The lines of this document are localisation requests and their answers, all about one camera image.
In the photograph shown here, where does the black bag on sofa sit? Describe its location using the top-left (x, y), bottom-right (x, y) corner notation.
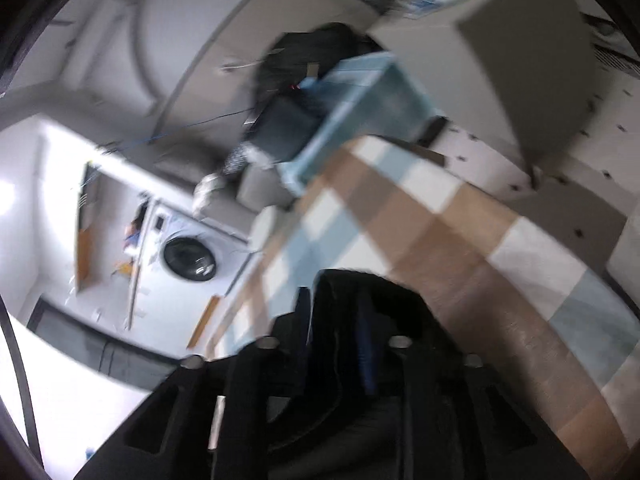
top-left (252, 22), bottom-right (386, 111)

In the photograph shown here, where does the black cable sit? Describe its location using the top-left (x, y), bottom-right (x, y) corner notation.
top-left (0, 300), bottom-right (43, 466)

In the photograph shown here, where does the checked brown blue tablecloth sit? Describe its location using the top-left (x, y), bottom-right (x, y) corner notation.
top-left (205, 135), bottom-right (640, 480)

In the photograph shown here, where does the black knit sweater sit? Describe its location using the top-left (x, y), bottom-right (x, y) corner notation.
top-left (307, 269), bottom-right (446, 480)

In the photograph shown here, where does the black rice cooker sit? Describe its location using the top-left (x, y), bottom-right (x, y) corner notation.
top-left (242, 92), bottom-right (326, 166)

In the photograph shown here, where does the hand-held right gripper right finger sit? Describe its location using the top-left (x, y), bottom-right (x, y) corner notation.
top-left (352, 302), bottom-right (591, 480)

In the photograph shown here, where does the white washing machine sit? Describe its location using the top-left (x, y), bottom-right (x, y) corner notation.
top-left (132, 200), bottom-right (251, 311)

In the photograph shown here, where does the range hood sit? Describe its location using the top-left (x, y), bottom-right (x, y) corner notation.
top-left (75, 160), bottom-right (103, 221)

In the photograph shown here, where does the white cloth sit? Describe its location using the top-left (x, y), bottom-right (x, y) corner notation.
top-left (194, 174), bottom-right (226, 213)

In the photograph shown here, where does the light blue covered table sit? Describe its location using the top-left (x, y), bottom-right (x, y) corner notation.
top-left (277, 52), bottom-right (436, 196)

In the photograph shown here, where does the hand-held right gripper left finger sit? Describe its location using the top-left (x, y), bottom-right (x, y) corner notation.
top-left (75, 285), bottom-right (315, 480)

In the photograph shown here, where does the houndstooth pillow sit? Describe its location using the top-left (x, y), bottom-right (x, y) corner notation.
top-left (222, 142), bottom-right (251, 176)

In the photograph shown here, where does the grey sofa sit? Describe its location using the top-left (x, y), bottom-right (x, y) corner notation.
top-left (150, 140), bottom-right (296, 226)

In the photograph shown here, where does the dark glass door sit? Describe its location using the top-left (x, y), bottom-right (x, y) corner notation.
top-left (27, 297), bottom-right (176, 391)

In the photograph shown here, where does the white round stool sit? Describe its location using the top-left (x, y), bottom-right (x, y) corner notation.
top-left (248, 206), bottom-right (278, 253)

